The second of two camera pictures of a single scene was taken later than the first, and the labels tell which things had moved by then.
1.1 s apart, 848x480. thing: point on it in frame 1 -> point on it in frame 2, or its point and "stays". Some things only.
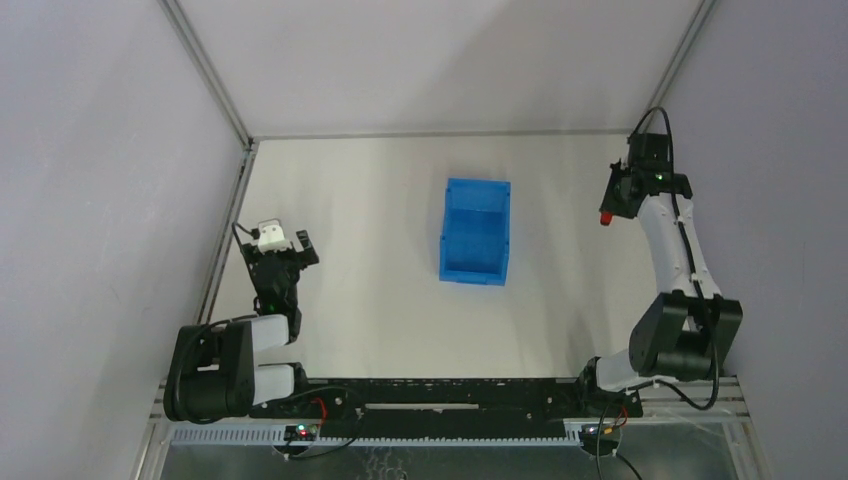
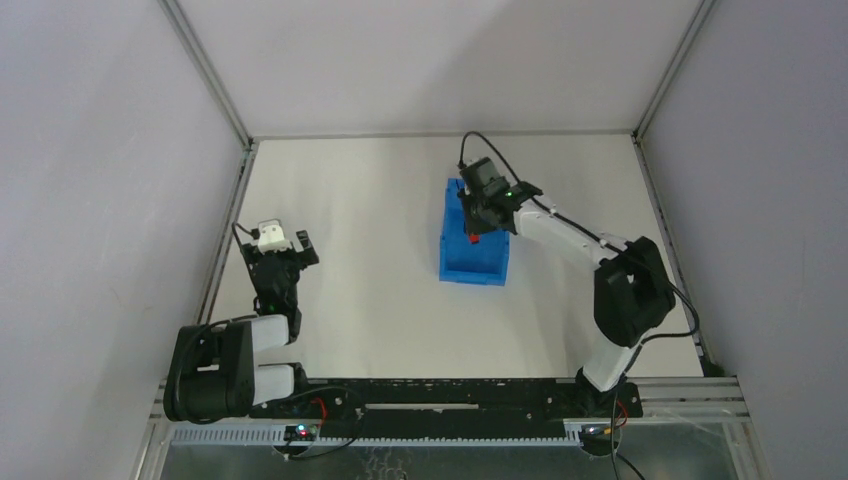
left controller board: [301, 432] stays
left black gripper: [284, 258] stays
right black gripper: [613, 192] -> [482, 225]
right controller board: [609, 433] stays
